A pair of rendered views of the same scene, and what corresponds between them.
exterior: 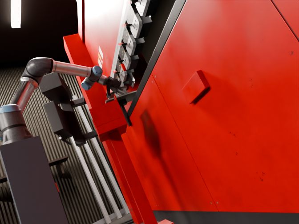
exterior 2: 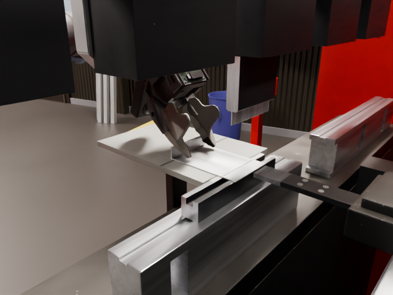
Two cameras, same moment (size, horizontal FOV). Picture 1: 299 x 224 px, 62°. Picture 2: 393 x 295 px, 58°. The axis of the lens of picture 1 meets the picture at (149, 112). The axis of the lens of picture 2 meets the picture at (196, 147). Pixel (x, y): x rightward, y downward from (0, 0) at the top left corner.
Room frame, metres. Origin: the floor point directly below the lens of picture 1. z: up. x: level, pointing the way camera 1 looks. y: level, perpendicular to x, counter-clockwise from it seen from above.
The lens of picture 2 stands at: (1.61, -0.39, 1.23)
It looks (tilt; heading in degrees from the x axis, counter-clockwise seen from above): 21 degrees down; 62
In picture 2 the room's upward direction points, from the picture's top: straight up
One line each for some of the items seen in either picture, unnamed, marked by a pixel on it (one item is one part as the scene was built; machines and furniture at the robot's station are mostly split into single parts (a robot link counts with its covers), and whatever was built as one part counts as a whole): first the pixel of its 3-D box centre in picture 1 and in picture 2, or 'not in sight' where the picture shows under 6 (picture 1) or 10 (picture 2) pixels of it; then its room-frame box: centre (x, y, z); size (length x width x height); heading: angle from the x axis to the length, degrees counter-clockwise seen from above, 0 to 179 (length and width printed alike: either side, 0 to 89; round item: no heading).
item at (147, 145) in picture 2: (120, 100); (180, 147); (1.87, 0.16, 1.00); 0.26 x 0.18 x 0.01; 111
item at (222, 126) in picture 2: not in sight; (228, 115); (3.50, 2.49, 0.24); 0.42 x 0.38 x 0.49; 125
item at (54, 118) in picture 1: (59, 121); not in sight; (2.86, 1.04, 1.42); 0.45 x 0.12 x 0.36; 9
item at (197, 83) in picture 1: (194, 88); not in sight; (0.91, -0.19, 0.59); 0.15 x 0.02 x 0.07; 21
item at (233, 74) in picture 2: (131, 80); (252, 86); (1.93, 0.03, 1.13); 0.10 x 0.02 x 0.10; 21
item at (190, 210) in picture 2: not in sight; (233, 183); (1.89, 0.01, 0.99); 0.20 x 0.03 x 0.03; 21
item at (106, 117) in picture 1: (107, 119); not in sight; (1.37, 0.23, 0.75); 0.20 x 0.16 x 0.18; 15
